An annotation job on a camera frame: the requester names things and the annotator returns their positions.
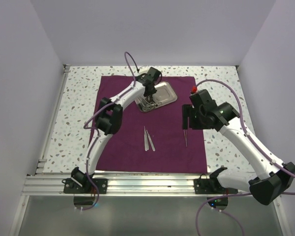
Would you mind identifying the steel tweezers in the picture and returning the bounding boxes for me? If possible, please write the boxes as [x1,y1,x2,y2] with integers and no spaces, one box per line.
[183,129,188,147]

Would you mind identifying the purple surgical wrap cloth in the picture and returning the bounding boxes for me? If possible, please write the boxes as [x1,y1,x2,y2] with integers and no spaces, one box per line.
[96,77,207,174]

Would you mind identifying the steel surgical scissors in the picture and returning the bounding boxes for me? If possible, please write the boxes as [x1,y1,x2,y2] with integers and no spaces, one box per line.
[138,97,162,112]

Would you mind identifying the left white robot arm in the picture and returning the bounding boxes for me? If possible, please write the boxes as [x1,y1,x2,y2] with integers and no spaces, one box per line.
[68,67,162,193]

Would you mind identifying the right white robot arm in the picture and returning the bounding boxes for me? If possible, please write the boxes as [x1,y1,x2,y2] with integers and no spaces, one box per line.
[182,89,295,206]

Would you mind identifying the stainless steel instrument tray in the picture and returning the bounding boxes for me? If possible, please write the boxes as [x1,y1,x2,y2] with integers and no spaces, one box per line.
[133,81,178,113]

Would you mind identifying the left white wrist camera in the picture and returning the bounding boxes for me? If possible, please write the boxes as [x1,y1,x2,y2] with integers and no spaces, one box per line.
[138,66,149,74]

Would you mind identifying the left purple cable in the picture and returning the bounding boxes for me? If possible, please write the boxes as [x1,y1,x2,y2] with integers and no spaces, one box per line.
[83,51,141,211]

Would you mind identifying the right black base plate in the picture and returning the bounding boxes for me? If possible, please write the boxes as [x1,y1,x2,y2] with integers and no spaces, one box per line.
[193,178,238,195]

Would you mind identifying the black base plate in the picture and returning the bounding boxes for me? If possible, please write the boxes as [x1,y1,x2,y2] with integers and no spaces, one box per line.
[193,178,238,195]
[61,178,108,194]

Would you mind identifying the aluminium mounting rail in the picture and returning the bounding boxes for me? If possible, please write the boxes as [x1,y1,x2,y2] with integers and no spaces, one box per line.
[21,172,249,197]

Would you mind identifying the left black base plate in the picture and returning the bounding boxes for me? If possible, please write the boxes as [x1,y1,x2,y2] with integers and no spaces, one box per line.
[61,178,108,194]

